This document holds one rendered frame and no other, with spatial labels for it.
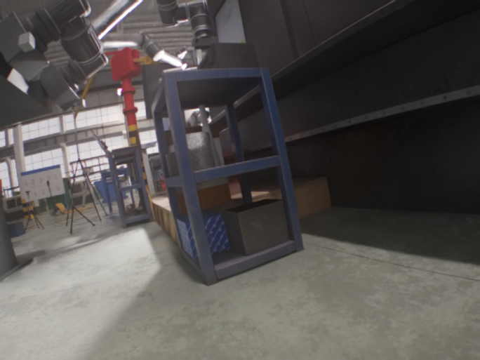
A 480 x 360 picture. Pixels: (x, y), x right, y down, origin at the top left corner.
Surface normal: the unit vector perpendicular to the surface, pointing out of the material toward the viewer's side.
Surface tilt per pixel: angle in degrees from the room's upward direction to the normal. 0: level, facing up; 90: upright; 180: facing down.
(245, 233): 90
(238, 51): 90
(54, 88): 90
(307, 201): 90
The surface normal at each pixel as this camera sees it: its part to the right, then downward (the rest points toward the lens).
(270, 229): 0.41, -0.04
